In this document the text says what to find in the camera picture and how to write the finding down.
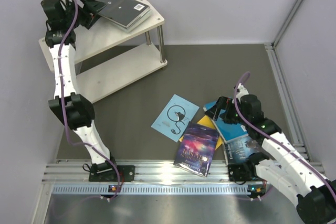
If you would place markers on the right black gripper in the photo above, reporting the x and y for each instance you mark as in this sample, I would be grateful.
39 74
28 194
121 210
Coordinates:
224 103

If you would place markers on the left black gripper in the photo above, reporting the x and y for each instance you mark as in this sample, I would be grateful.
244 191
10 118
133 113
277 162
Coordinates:
89 9

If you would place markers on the blue paperback book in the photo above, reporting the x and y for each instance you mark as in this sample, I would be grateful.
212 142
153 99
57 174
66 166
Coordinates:
229 132

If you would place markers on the black shiny book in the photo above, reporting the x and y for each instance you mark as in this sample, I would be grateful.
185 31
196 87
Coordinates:
110 12

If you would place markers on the pale green book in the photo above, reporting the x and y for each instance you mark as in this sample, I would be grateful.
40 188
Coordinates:
133 13

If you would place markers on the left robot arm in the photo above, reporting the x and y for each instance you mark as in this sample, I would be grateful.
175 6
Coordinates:
72 109

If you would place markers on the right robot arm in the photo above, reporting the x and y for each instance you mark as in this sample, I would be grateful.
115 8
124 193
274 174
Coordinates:
279 163

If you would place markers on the yellow book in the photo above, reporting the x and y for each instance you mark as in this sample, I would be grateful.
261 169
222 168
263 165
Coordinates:
207 124

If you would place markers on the light blue cat book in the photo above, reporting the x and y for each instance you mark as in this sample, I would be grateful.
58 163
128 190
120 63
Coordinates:
174 118

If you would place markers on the dark blue castle book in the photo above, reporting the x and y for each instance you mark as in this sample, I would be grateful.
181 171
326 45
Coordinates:
240 149

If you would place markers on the purple Robinson Crusoe book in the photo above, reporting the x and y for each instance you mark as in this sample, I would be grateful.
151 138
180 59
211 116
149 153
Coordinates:
194 163

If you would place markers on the white two-tier shelf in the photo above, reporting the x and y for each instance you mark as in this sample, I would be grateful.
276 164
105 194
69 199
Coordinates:
113 59

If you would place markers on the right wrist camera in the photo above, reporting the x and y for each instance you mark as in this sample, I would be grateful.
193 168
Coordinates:
240 91

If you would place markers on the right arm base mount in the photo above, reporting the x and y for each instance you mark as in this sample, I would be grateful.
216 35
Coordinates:
243 171

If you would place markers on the aluminium frame profile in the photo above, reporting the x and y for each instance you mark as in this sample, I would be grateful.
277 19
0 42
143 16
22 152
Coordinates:
288 20

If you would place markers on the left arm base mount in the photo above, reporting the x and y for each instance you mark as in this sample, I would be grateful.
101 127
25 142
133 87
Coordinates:
108 174

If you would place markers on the slotted cable duct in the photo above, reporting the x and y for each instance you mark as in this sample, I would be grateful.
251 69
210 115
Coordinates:
138 189

